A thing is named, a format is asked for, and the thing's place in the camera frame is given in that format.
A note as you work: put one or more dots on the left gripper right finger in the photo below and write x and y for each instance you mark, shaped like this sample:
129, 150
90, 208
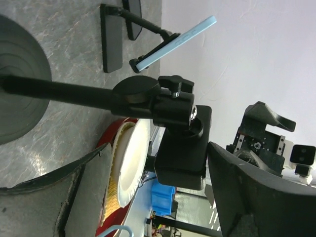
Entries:
254, 203

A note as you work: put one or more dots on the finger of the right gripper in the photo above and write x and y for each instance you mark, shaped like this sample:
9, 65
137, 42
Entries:
261, 112

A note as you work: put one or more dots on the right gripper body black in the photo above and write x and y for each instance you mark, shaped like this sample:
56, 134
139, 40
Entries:
259, 147

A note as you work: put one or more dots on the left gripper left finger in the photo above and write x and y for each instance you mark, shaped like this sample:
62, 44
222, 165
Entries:
67, 202

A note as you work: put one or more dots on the black round-base clamp stand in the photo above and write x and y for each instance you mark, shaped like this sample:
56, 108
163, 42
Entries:
27, 86

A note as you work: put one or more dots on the blue case smartphone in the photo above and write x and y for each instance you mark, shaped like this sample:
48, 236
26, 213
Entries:
166, 48

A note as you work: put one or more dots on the black folding phone stand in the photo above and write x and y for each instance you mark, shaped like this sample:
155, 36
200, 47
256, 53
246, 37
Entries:
111, 18

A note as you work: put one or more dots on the light blue mug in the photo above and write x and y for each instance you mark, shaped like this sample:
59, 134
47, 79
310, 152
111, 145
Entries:
117, 227

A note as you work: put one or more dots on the red round tray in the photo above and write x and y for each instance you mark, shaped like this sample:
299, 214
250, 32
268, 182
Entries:
112, 213

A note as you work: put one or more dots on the white paper plate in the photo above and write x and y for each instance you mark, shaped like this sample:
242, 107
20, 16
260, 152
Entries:
130, 149

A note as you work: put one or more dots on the blue plastic bin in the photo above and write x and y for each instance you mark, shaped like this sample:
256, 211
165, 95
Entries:
162, 198

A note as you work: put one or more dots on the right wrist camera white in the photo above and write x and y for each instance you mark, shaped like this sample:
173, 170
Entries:
303, 161

